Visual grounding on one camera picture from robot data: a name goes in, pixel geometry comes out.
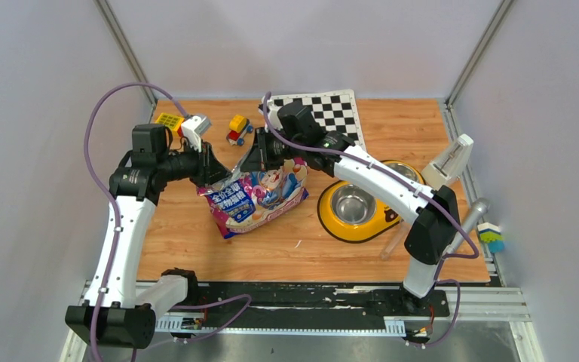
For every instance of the toy block car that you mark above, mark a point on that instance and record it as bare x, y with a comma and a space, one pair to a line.
239, 127

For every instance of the clear plastic scoop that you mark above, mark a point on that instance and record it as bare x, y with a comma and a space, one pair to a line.
402, 230

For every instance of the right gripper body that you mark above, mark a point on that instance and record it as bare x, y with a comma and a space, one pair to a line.
277, 149

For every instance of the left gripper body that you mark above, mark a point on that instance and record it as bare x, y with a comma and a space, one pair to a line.
197, 173

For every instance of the silver microphone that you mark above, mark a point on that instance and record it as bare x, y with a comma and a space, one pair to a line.
478, 209

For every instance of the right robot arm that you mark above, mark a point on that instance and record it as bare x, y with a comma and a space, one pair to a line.
432, 214

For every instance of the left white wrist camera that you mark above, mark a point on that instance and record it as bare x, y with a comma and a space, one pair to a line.
193, 128

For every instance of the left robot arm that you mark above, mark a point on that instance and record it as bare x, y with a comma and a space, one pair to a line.
129, 220

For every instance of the green blue block toy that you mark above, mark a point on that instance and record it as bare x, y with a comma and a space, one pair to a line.
490, 234

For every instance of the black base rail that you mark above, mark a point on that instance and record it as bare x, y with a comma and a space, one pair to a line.
314, 309

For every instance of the black white chessboard mat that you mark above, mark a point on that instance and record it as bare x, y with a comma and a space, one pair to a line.
332, 110

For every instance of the yellow double pet bowl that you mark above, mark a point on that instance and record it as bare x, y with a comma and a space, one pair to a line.
352, 215

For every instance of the pink pet food bag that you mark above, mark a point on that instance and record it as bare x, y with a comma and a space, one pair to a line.
251, 199

